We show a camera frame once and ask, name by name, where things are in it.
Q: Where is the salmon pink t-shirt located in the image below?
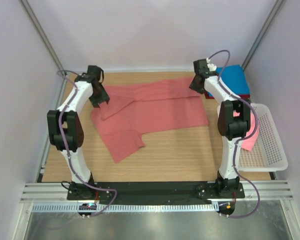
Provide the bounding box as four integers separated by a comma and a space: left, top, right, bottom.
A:
90, 77, 209, 163

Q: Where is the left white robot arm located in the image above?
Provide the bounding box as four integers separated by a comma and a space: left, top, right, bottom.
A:
47, 65, 110, 200

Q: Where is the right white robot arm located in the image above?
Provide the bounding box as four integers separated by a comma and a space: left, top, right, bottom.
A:
189, 58, 254, 199

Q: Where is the folded red t-shirt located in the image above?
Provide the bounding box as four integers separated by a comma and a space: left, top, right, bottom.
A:
204, 91, 251, 99

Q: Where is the folded blue t-shirt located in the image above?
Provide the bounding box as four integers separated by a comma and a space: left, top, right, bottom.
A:
221, 64, 250, 96

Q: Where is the bright pink t-shirt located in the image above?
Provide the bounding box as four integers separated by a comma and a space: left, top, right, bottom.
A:
232, 111, 261, 152

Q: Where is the white plastic basket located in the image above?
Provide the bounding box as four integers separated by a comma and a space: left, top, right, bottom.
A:
216, 103, 289, 173

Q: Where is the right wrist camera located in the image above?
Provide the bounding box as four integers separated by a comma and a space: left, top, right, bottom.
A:
205, 57, 217, 72

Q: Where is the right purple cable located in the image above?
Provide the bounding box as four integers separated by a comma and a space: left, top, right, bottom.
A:
209, 49, 262, 219

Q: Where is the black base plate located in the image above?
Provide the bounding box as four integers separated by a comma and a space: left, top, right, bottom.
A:
66, 181, 245, 205

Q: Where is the white slotted cable duct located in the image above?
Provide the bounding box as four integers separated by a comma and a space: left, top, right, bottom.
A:
32, 202, 219, 213

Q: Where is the aluminium frame rail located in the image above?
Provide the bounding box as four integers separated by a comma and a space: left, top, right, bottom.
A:
19, 180, 293, 203

